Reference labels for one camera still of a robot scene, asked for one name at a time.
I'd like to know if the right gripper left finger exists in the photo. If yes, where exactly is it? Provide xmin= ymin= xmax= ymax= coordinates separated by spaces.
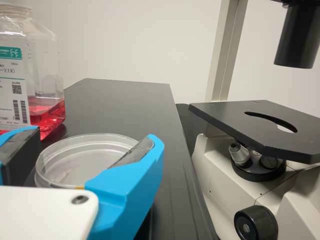
xmin=0 ymin=125 xmax=42 ymax=186

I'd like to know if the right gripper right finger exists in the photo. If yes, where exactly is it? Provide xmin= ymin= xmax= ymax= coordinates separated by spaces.
xmin=84 ymin=133 xmax=165 ymax=240

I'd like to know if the petri dish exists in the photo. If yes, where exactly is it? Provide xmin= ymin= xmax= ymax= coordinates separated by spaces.
xmin=34 ymin=133 xmax=140 ymax=190

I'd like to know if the black platform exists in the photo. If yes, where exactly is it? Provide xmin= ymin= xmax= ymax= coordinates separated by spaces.
xmin=24 ymin=78 xmax=216 ymax=240

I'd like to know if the red liquid bottle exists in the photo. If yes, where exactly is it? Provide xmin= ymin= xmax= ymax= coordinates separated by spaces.
xmin=0 ymin=5 xmax=67 ymax=141

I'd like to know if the cream microscope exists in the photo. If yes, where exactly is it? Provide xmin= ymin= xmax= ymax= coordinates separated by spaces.
xmin=188 ymin=0 xmax=320 ymax=240

